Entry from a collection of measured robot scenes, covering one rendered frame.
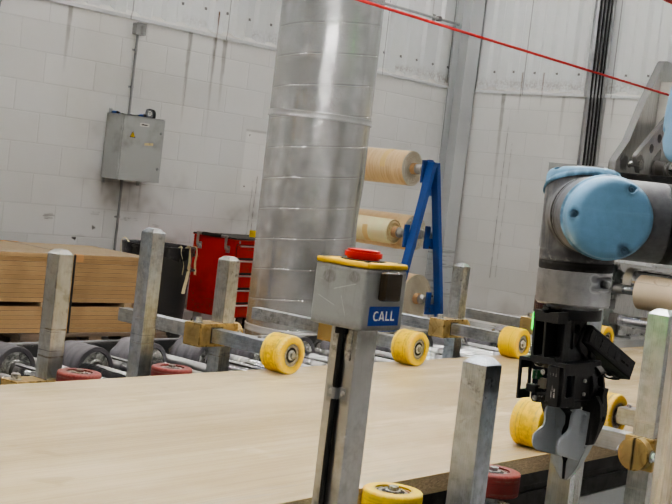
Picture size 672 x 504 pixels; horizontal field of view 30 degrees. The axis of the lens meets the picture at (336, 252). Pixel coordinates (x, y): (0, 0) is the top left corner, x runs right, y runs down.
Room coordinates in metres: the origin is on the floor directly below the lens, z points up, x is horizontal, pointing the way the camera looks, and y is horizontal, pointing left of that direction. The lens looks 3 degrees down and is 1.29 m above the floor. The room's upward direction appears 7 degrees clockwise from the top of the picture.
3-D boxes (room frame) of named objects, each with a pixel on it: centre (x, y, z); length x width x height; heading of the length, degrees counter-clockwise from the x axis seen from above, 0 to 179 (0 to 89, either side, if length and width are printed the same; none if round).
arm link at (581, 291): (1.52, -0.29, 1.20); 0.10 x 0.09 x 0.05; 43
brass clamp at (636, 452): (1.92, -0.52, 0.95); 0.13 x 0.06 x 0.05; 141
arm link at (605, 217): (1.41, -0.30, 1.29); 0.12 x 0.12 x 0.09; 0
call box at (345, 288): (1.31, -0.03, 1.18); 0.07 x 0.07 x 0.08; 51
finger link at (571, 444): (1.51, -0.31, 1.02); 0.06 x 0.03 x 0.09; 133
